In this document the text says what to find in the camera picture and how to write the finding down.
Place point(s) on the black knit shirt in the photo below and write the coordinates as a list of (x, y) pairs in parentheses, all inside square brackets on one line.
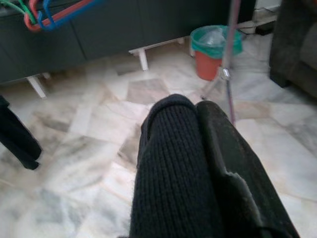
[(171, 161)]

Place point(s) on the dark brown sofa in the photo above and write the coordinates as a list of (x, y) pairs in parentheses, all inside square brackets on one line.
[(292, 49)]

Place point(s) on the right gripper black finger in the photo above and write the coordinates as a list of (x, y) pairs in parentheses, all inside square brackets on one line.
[(247, 186)]

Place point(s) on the orange waste bin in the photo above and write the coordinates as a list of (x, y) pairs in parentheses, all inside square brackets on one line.
[(210, 67)]

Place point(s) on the blue plastic hanger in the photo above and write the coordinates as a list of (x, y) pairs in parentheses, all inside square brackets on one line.
[(49, 27)]

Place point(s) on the black TV console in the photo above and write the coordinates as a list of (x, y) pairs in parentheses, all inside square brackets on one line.
[(111, 29)]

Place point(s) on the black polo shirt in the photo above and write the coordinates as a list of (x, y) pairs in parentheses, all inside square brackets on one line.
[(15, 138)]

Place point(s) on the silver metal clothes rack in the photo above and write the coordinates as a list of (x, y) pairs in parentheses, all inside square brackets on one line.
[(229, 37)]

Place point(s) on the red plastic hanger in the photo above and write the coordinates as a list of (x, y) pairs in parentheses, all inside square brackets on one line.
[(32, 27)]

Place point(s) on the green plastic bin liner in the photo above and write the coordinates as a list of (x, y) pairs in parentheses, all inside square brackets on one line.
[(198, 42)]

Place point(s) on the green plastic hanger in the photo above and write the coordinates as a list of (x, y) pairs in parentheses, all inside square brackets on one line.
[(21, 6)]

